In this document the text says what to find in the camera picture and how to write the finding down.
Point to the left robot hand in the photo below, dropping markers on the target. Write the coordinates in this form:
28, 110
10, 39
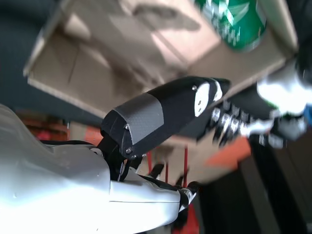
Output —
280, 87

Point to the open cardboard box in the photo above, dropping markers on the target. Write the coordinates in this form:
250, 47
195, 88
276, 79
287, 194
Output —
97, 73

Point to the green aluminium drink can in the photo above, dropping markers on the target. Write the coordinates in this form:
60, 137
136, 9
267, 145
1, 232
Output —
234, 26

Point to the red metal frame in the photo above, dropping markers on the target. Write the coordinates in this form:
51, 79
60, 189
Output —
186, 158

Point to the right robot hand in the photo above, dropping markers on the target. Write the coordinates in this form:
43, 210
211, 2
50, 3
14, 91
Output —
61, 195

